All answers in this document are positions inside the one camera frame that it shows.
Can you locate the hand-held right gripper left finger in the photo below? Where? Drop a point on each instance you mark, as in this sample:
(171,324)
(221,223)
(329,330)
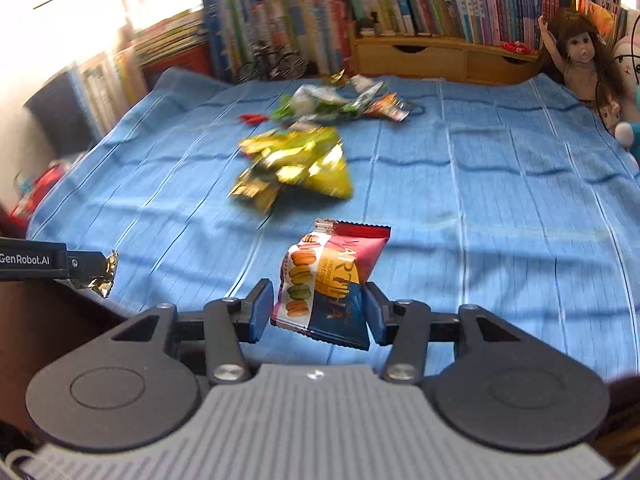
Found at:
(262,310)

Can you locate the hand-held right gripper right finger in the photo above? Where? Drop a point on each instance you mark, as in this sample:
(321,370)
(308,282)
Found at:
(372,317)

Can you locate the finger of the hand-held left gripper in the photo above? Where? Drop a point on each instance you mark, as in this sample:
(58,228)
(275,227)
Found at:
(87,264)

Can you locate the small gold foil wrapper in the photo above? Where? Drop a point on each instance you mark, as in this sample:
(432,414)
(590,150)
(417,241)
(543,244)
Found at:
(105,280)

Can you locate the macaron print snack packet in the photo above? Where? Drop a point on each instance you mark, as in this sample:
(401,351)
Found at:
(320,280)

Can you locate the snack wrappers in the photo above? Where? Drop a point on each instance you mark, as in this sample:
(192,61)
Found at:
(300,165)

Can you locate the orange snack wrapper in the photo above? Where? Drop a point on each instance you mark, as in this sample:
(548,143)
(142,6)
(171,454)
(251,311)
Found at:
(392,106)

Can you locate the large dark blue book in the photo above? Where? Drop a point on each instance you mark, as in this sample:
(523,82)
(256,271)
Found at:
(60,115)

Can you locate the blue striped blanket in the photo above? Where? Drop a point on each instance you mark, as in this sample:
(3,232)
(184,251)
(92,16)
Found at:
(500,210)

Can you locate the red snack stick wrapper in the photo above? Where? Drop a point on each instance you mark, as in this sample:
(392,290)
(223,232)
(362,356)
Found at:
(252,118)

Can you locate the white green snack wrapper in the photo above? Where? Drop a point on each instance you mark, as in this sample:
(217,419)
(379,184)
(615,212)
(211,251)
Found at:
(320,102)

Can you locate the silver snack wrapper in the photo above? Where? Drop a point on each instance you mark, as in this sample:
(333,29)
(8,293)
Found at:
(365,95)

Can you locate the small gold green wrapper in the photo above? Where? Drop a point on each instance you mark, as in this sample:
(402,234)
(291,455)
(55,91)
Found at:
(334,78)

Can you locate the black model bicycle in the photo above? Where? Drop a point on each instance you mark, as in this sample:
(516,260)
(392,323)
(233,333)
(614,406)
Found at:
(280,62)

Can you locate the wooden drawer organizer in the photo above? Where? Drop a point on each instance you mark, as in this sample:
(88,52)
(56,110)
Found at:
(440,62)

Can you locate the small dark figurine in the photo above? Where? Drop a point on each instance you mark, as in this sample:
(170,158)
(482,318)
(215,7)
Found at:
(367,26)

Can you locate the row of colourful books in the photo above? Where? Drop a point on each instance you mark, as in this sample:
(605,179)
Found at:
(310,15)

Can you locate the small red packets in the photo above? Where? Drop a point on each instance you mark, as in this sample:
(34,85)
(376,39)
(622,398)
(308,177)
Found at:
(519,49)

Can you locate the long-haired doll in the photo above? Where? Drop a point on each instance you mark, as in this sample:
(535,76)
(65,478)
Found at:
(582,60)

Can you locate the white plush toy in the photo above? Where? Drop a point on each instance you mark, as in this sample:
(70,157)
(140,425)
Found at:
(631,60)

